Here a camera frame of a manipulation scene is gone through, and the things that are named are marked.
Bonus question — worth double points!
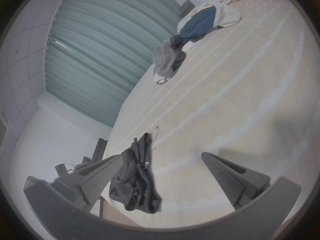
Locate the pile of clothes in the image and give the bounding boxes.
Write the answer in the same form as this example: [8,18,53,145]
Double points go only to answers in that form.
[152,4,242,86]

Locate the white printed pillow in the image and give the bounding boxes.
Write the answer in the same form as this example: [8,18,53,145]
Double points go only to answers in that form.
[177,0,233,34]

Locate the bed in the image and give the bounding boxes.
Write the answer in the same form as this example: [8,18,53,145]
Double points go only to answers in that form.
[99,0,320,228]

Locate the black chest of drawers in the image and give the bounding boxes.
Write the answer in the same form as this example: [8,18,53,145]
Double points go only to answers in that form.
[82,138,108,169]

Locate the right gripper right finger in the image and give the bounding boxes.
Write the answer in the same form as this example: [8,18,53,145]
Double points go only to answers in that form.
[201,152,271,208]

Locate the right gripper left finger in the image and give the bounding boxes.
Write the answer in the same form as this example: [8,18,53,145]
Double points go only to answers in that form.
[51,154,123,211]

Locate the black T-shirt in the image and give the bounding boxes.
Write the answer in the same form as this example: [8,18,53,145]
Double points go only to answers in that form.
[108,125,163,214]

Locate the grey bedside table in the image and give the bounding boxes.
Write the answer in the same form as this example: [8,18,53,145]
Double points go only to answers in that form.
[179,1,193,16]

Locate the blue-green curtain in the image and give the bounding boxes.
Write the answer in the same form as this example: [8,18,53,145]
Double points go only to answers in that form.
[45,39,135,128]
[50,0,183,88]

